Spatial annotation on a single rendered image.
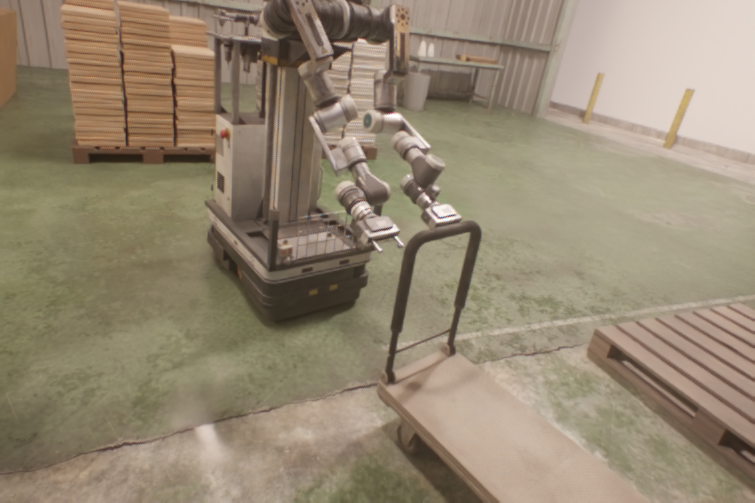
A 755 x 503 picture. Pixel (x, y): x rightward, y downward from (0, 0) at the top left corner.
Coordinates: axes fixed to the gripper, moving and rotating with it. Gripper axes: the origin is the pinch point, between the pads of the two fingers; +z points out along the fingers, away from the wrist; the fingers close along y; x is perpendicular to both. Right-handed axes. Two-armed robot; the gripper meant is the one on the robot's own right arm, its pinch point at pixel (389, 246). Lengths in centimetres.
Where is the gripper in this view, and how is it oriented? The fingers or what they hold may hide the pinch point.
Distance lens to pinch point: 159.6
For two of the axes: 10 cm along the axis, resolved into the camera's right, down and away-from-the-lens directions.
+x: 3.3, -7.3, -6.0
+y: -7.8, 1.5, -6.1
